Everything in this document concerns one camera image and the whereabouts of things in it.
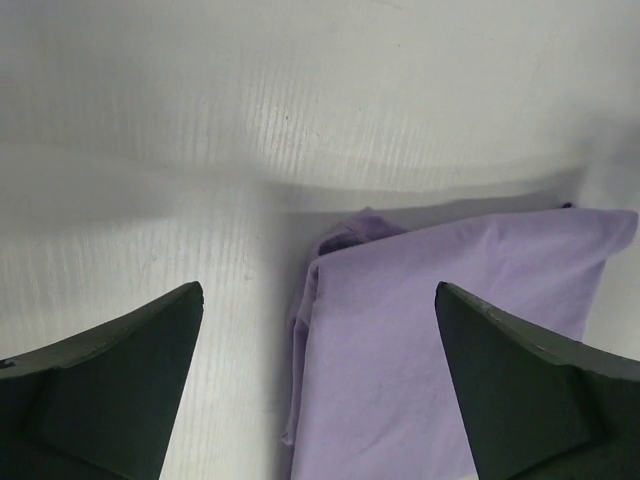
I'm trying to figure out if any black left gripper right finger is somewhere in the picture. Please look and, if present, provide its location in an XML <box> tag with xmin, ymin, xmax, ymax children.
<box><xmin>435</xmin><ymin>282</ymin><xmax>639</xmax><ymax>479</ymax></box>

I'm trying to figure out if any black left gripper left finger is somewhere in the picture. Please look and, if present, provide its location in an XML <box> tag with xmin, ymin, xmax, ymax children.
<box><xmin>1</xmin><ymin>282</ymin><xmax>204</xmax><ymax>479</ymax></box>

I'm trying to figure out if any lavender t shirt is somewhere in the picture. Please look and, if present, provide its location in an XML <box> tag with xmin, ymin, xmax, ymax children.
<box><xmin>283</xmin><ymin>208</ymin><xmax>638</xmax><ymax>479</ymax></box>

